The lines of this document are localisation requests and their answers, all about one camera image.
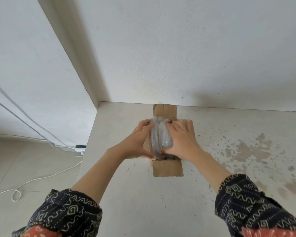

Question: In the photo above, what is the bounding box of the person's left hand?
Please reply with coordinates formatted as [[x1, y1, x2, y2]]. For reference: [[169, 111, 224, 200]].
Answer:
[[119, 119, 157, 161]]

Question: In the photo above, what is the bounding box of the person's right hand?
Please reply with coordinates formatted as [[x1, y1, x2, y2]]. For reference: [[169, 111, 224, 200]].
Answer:
[[159, 120, 204, 163]]

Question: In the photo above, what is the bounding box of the clear plastic bubble wrap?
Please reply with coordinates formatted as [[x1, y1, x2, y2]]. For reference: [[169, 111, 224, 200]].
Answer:
[[149, 116, 178, 156]]

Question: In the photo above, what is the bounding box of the brown cardboard box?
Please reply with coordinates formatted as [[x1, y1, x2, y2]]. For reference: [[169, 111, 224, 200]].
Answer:
[[143, 104, 196, 177]]

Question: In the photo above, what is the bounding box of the person's right forearm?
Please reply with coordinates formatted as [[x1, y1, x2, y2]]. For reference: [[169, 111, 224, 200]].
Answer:
[[187, 148, 296, 237]]

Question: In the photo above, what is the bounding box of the person's left forearm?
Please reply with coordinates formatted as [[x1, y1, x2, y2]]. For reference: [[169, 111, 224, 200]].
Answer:
[[12, 145, 129, 237]]

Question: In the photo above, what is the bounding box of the white power strip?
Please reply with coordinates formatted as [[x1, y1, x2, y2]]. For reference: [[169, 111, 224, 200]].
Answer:
[[74, 145, 87, 156]]

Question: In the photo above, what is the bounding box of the white floor cable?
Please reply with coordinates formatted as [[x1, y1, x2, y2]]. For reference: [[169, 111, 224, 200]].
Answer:
[[0, 161, 83, 202]]

